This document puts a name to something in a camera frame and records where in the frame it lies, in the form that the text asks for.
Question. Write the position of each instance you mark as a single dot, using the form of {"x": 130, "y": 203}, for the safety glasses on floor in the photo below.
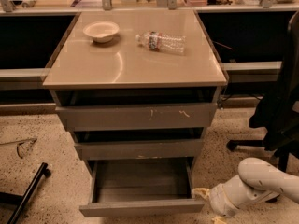
{"x": 23, "y": 147}

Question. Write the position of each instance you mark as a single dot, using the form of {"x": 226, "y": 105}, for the grey top drawer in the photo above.
{"x": 137, "y": 109}

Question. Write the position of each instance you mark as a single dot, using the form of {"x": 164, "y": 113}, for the clear plastic water bottle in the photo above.
{"x": 160, "y": 42}

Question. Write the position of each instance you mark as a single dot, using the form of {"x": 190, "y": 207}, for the grey drawer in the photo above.
{"x": 139, "y": 144}
{"x": 137, "y": 109}
{"x": 141, "y": 187}

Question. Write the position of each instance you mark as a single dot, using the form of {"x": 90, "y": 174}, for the grey drawer cabinet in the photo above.
{"x": 122, "y": 64}

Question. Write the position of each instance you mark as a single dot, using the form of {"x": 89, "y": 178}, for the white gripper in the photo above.
{"x": 219, "y": 199}

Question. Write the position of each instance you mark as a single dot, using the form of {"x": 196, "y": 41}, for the black office chair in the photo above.
{"x": 278, "y": 111}

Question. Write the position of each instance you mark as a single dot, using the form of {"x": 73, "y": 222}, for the white paper bowl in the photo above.
{"x": 101, "y": 31}

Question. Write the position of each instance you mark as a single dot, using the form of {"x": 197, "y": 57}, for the grey bottom drawer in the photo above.
{"x": 141, "y": 187}

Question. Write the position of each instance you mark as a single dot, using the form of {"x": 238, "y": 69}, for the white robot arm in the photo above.
{"x": 255, "y": 181}

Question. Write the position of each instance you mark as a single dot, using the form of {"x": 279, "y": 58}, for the grey middle drawer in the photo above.
{"x": 139, "y": 144}

